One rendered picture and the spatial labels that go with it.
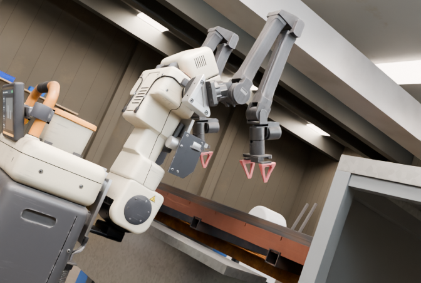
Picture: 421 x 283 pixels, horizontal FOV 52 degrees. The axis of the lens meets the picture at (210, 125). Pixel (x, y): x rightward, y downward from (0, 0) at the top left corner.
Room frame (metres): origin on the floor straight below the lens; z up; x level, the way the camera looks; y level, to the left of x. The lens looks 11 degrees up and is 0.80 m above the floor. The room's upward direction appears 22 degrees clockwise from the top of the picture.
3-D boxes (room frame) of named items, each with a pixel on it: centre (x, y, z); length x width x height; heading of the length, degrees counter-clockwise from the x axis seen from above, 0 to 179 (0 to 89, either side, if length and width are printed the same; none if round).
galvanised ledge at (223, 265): (1.96, 0.10, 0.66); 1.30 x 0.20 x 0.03; 37
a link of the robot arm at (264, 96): (1.59, -0.15, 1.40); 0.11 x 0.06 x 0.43; 31
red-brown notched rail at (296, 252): (1.87, -0.11, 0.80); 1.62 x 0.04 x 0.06; 37
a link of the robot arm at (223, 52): (1.96, 0.07, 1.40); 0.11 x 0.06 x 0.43; 31
